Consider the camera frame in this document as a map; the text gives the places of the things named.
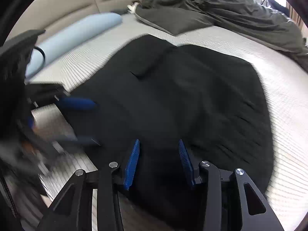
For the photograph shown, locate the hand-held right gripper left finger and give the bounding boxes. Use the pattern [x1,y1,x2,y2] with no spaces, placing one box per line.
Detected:
[37,139,140,231]

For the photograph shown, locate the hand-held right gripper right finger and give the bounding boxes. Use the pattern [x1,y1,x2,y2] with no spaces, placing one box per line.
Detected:
[178,140,284,231]

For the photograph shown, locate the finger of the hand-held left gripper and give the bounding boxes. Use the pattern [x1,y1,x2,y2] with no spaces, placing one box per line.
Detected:
[55,97,97,111]
[52,136,102,148]

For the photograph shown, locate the black pants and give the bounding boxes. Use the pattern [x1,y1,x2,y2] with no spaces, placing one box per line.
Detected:
[65,35,275,231]

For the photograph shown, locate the light blue bolster pillow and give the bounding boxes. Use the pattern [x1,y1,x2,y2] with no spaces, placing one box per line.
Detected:
[25,12,122,77]

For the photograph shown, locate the beige padded headboard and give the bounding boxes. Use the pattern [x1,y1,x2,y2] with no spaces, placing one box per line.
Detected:
[5,0,174,44]

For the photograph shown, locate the white plush toy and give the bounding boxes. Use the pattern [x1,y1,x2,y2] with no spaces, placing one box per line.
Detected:
[127,2,140,14]

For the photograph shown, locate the dark grey duvet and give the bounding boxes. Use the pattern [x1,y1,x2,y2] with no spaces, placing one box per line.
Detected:
[135,0,308,73]

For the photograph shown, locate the brown curtain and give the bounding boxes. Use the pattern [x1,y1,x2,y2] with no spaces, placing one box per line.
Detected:
[286,2,304,30]

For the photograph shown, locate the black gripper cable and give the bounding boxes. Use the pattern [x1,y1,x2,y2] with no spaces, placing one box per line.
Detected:
[25,47,47,80]

